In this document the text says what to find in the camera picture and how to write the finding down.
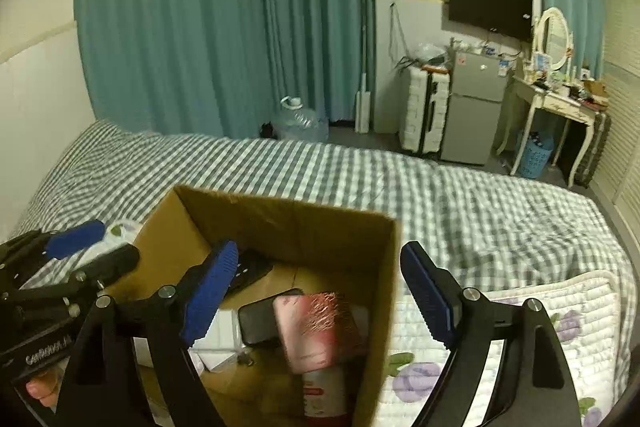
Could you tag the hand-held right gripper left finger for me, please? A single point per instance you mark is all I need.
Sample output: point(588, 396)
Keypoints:
point(210, 297)

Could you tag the oval white vanity mirror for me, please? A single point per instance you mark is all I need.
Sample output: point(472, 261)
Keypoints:
point(551, 37)

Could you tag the wide teal curtain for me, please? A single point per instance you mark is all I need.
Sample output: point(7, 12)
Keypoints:
point(210, 17)

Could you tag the cardboard box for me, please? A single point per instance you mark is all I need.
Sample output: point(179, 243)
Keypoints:
point(320, 232)

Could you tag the dark grey charger block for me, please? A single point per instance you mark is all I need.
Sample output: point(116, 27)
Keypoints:
point(250, 268)

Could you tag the pink packet of rings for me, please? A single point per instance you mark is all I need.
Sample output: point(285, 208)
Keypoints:
point(320, 332)

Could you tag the white ribbed suitcase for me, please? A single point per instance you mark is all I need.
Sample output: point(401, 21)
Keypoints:
point(422, 112)

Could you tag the black device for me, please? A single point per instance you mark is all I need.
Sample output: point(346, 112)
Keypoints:
point(260, 319)

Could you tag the small silver fridge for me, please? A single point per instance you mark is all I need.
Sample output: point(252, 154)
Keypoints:
point(472, 107)

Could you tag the black wall television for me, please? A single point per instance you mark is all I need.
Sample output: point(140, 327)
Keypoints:
point(487, 4)

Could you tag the clear plastic bag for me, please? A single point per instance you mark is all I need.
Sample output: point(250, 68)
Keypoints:
point(427, 53)

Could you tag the white flat mop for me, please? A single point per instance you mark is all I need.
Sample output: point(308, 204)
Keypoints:
point(363, 102)

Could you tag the white dressing table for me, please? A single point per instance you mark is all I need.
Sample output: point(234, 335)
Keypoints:
point(550, 99)

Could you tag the dark ribbed suitcase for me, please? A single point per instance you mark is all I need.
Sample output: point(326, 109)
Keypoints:
point(595, 147)

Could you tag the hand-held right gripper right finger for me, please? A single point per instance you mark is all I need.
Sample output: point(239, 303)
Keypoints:
point(430, 297)

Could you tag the clear water jug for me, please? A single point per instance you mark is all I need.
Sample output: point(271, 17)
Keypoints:
point(302, 122)

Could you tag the white louvred wardrobe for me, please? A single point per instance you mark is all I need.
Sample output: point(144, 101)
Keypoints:
point(622, 107)

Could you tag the white power adapter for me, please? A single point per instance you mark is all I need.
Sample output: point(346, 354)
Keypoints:
point(220, 347)

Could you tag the white bottle with red cap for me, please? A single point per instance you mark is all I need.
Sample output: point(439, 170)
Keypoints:
point(325, 399)

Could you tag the person's left hand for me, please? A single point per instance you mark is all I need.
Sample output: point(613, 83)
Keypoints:
point(42, 389)

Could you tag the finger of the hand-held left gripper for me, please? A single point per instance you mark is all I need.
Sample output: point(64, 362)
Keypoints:
point(115, 259)
point(75, 238)

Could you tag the grey checked bed sheet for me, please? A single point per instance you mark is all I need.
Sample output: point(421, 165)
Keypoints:
point(350, 177)

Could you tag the blue laundry basket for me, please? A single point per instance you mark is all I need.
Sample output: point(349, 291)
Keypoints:
point(535, 157)

